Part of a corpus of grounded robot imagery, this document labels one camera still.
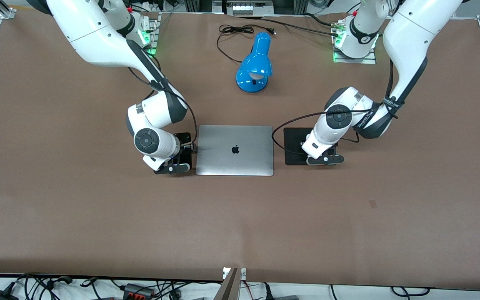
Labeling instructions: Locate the black mouse pad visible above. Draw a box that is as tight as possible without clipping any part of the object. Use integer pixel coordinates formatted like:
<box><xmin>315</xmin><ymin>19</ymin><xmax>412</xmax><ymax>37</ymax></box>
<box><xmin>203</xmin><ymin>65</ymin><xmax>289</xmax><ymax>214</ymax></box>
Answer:
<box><xmin>283</xmin><ymin>127</ymin><xmax>340</xmax><ymax>166</ymax></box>

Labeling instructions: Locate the silver laptop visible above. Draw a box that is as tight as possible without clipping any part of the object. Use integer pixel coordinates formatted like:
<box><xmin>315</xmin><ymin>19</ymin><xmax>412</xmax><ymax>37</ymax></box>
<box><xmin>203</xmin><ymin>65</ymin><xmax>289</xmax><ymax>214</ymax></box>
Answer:
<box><xmin>195</xmin><ymin>125</ymin><xmax>274</xmax><ymax>177</ymax></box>

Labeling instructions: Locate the blue desk lamp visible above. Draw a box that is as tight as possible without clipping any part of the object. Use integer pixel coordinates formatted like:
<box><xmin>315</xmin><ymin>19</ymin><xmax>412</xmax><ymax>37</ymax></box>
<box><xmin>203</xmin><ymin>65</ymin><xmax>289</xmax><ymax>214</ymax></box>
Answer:
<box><xmin>236</xmin><ymin>32</ymin><xmax>273</xmax><ymax>93</ymax></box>

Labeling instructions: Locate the black box with red terminals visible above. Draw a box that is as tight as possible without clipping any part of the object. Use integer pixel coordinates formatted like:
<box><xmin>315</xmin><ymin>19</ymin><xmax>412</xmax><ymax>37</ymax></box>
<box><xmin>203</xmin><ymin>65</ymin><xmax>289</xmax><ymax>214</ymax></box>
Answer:
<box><xmin>122</xmin><ymin>283</ymin><xmax>156</xmax><ymax>300</ymax></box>

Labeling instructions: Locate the grey power strip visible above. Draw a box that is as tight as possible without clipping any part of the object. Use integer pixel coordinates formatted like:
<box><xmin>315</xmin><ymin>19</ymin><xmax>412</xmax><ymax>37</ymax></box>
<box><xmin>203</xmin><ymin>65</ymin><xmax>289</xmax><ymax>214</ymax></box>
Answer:
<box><xmin>225</xmin><ymin>0</ymin><xmax>262</xmax><ymax>16</ymax></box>

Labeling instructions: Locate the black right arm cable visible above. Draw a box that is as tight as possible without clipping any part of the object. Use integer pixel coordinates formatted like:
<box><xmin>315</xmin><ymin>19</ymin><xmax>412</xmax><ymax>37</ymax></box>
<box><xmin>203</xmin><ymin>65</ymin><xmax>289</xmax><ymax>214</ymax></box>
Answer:
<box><xmin>127</xmin><ymin>54</ymin><xmax>199</xmax><ymax>151</ymax></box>

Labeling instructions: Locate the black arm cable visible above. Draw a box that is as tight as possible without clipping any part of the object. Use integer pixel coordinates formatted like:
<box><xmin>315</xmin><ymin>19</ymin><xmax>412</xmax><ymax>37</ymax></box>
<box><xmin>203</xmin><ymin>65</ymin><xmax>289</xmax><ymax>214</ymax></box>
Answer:
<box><xmin>272</xmin><ymin>58</ymin><xmax>405</xmax><ymax>157</ymax></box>
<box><xmin>127</xmin><ymin>54</ymin><xmax>199</xmax><ymax>151</ymax></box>

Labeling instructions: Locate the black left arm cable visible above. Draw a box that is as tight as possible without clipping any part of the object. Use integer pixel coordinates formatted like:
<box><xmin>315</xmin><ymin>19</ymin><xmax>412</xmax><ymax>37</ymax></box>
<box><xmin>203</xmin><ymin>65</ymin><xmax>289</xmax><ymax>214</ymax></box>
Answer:
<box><xmin>272</xmin><ymin>58</ymin><xmax>405</xmax><ymax>157</ymax></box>

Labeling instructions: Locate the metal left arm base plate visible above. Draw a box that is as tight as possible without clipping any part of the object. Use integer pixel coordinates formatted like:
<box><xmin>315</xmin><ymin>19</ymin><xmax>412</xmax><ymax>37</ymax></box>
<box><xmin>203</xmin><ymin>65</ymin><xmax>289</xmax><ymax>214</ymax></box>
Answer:
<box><xmin>332</xmin><ymin>19</ymin><xmax>377</xmax><ymax>64</ymax></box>

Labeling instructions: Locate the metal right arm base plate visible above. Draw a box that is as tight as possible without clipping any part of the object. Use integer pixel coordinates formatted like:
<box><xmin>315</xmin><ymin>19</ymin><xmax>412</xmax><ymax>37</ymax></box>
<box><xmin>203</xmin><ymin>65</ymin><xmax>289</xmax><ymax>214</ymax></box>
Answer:
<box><xmin>138</xmin><ymin>12</ymin><xmax>159</xmax><ymax>57</ymax></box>

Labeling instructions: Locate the thick black base cable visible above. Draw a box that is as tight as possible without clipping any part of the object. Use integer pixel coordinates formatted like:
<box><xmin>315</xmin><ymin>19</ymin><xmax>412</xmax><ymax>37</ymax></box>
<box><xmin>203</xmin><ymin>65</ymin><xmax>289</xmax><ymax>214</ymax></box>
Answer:
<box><xmin>236</xmin><ymin>15</ymin><xmax>343</xmax><ymax>38</ymax></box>

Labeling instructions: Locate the black lamp power cable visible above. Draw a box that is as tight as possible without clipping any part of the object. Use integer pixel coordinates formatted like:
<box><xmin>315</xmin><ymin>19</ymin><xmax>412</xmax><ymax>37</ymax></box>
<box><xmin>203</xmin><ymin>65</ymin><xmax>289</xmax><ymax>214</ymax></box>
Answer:
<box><xmin>217</xmin><ymin>24</ymin><xmax>277</xmax><ymax>64</ymax></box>

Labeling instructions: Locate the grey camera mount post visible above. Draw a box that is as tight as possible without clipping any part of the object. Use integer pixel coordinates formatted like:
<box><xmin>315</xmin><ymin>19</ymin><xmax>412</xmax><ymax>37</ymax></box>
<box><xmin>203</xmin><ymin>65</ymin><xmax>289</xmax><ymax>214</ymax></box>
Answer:
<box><xmin>219</xmin><ymin>267</ymin><xmax>240</xmax><ymax>300</ymax></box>

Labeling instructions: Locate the black floor cable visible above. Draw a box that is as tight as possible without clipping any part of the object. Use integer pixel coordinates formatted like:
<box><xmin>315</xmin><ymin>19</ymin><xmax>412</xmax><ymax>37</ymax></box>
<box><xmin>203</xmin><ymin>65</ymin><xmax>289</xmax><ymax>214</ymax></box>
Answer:
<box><xmin>390</xmin><ymin>287</ymin><xmax>430</xmax><ymax>297</ymax></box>
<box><xmin>17</xmin><ymin>273</ymin><xmax>74</xmax><ymax>300</ymax></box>

